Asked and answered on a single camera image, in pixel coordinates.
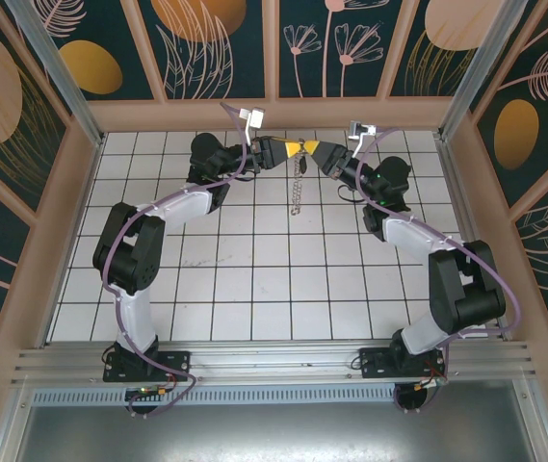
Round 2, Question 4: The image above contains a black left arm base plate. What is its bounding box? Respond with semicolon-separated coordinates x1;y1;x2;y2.
102;349;193;384

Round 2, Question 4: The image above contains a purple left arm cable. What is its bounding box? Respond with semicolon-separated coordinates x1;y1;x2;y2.
102;100;255;419

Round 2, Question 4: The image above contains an aluminium frame post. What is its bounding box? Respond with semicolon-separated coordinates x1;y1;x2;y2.
4;0;107;148
438;0;537;141

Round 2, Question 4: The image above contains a slotted grey cable duct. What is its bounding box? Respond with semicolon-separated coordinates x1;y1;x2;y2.
30;387;403;406

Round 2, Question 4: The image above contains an aluminium side rail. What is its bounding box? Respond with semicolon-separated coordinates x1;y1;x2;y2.
434;132;513;344

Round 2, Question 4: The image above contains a grey metal sheet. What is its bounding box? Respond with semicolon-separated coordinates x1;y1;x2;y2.
0;379;548;462

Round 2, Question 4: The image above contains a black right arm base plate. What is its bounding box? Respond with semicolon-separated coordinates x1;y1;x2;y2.
358;346;448;382

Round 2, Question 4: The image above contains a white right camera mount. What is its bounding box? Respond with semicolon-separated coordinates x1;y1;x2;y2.
357;130;376;158

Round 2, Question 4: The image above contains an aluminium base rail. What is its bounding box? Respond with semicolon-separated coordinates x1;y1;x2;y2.
11;340;538;386

